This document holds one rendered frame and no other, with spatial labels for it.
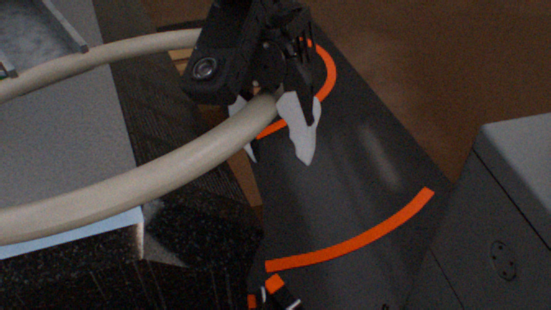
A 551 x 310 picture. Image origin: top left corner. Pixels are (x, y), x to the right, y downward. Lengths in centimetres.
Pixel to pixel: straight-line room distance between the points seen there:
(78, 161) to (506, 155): 81
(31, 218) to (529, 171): 80
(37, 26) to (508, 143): 89
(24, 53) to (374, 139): 157
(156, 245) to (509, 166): 67
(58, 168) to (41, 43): 24
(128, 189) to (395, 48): 248
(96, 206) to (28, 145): 69
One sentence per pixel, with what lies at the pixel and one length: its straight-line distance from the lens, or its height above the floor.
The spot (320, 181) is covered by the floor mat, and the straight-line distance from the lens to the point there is 193.
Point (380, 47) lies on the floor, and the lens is 277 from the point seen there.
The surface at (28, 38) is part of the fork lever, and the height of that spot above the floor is 102.
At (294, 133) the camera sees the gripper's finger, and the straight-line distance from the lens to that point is 47.
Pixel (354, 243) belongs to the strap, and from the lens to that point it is 176.
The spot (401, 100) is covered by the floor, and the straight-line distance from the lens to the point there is 241.
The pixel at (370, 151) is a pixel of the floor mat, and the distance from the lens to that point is 208.
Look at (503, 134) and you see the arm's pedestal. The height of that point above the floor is 85.
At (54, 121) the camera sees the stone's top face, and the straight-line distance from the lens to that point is 110.
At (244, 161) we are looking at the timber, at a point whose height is 13.
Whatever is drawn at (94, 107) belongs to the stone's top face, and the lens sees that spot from 111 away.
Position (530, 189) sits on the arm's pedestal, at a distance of 93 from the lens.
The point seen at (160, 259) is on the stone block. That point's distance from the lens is 93.
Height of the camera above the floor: 147
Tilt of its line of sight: 46 degrees down
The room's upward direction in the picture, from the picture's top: straight up
